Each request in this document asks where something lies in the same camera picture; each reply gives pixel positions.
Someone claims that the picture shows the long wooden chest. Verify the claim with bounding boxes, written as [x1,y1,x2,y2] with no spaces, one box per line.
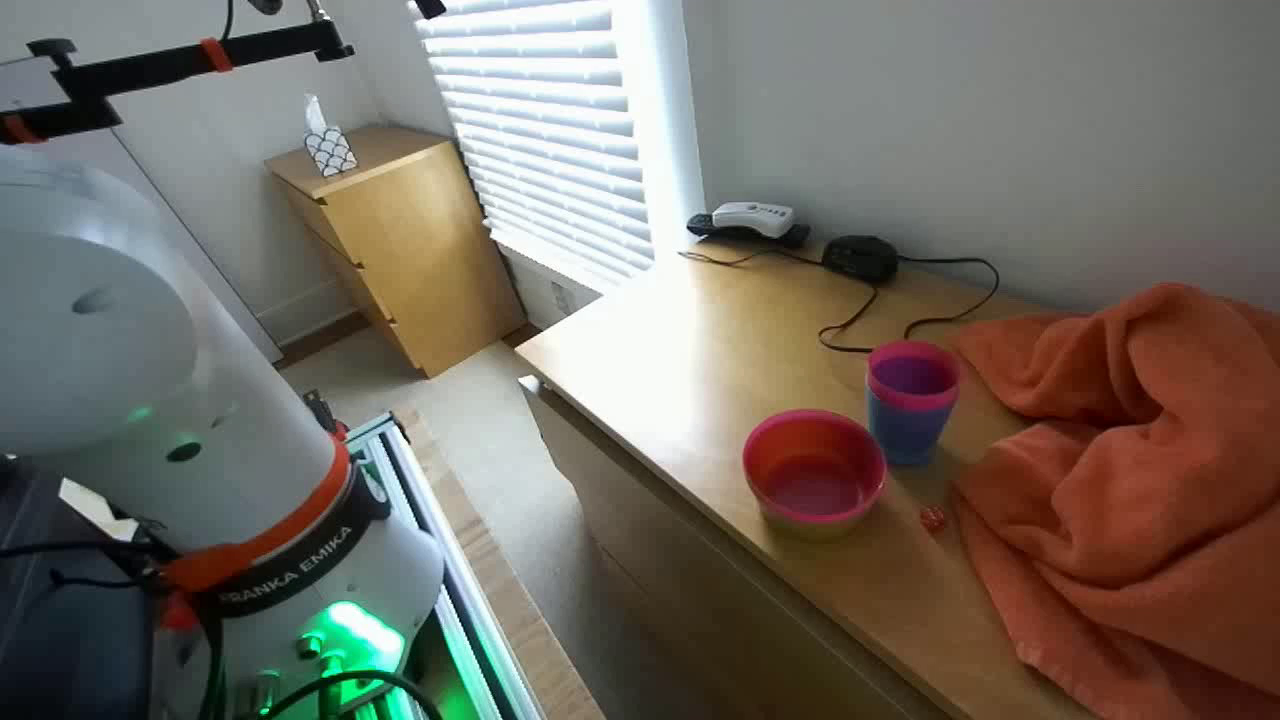
[513,235,1111,720]

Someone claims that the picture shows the white handset device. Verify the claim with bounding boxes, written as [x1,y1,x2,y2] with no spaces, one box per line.
[708,195,798,246]

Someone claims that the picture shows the black charging base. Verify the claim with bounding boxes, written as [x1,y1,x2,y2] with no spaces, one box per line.
[684,207,815,255]

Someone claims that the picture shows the black round power adapter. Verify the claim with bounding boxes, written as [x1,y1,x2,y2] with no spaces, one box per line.
[819,231,903,287]

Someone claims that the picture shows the white window blinds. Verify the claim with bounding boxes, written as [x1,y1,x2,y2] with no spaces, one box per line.
[410,0,665,297]

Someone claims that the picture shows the small wooden dresser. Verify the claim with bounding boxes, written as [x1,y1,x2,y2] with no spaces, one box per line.
[259,119,532,379]

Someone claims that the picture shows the pink plastic cup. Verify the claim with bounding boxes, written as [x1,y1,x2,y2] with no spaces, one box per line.
[862,342,964,416]

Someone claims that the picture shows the blue plastic cup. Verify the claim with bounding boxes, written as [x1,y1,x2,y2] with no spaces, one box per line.
[868,391,958,471]

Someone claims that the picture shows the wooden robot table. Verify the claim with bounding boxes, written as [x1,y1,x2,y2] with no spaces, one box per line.
[394,406,610,720]

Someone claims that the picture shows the patterned tissue box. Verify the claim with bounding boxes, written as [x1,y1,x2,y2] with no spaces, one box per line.
[298,91,358,179]

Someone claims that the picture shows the orange towel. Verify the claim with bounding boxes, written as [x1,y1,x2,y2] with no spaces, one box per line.
[947,281,1280,720]

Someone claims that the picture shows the aluminium extrusion frame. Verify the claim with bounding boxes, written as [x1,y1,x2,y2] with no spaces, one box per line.
[336,407,545,720]

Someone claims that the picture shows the thin black cable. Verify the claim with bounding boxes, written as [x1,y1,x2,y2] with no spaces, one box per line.
[812,254,1006,355]

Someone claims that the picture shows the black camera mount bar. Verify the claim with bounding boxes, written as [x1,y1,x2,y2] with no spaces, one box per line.
[0,17,354,149]

